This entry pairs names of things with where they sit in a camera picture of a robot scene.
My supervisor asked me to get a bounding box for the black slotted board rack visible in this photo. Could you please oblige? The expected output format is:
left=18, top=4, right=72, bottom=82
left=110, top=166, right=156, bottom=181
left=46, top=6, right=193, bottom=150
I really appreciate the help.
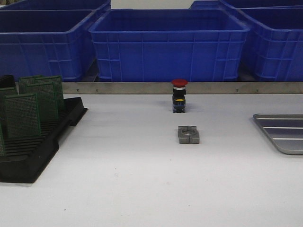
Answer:
left=0, top=75, right=87, bottom=183

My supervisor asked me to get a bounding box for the grey metal clamp block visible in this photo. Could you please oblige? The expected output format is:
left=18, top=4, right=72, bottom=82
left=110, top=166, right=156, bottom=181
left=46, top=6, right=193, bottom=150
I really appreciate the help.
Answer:
left=178, top=126, right=200, bottom=144

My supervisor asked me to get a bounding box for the rear green rack board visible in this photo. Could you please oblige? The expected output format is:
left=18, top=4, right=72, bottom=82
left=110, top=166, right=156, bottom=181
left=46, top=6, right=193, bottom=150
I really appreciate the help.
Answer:
left=18, top=75, right=65, bottom=111

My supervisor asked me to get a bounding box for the left rear blue crate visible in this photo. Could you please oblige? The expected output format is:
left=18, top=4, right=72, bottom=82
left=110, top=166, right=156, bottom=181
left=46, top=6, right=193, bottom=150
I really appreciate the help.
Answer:
left=0, top=0, right=111, bottom=12

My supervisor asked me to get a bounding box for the green perforated circuit board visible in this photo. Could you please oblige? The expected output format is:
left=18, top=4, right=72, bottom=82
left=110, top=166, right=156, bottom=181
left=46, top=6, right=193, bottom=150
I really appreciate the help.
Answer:
left=0, top=125, right=6, bottom=157

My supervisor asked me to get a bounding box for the left front blue crate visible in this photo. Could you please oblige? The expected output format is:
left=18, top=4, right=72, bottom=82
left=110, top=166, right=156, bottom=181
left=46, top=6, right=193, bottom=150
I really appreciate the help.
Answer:
left=0, top=10, right=98, bottom=81

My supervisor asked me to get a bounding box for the left green rack board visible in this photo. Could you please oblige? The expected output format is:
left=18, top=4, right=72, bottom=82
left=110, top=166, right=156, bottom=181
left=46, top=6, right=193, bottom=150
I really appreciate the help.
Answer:
left=0, top=87, right=18, bottom=125

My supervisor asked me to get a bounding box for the silver metal tray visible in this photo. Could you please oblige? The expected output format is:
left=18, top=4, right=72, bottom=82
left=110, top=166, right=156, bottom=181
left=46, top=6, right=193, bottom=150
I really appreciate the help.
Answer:
left=253, top=113, right=303, bottom=155

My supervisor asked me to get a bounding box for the right rear blue crate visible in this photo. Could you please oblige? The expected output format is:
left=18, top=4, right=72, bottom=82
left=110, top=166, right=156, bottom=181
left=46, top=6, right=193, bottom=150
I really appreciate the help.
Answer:
left=190, top=0, right=303, bottom=9

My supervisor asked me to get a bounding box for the red emergency stop button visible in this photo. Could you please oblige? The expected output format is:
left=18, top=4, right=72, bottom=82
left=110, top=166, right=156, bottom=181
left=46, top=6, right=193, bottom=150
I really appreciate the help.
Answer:
left=171, top=79, right=188, bottom=113

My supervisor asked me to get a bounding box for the right front blue crate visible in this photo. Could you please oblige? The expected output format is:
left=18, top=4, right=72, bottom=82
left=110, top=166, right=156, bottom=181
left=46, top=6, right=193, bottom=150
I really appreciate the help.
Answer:
left=238, top=8, right=303, bottom=82

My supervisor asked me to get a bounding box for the green board in rack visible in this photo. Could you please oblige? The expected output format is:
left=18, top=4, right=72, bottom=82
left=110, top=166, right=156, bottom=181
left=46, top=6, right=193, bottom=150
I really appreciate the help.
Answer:
left=26, top=82, right=59, bottom=122

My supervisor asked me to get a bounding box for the steel table edge rail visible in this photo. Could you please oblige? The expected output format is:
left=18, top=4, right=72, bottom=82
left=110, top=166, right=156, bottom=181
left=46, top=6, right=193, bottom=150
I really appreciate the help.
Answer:
left=62, top=82, right=303, bottom=95

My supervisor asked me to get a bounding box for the centre blue plastic crate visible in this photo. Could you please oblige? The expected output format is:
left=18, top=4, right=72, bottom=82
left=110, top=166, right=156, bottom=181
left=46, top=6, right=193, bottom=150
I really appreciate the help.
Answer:
left=89, top=9, right=249, bottom=82

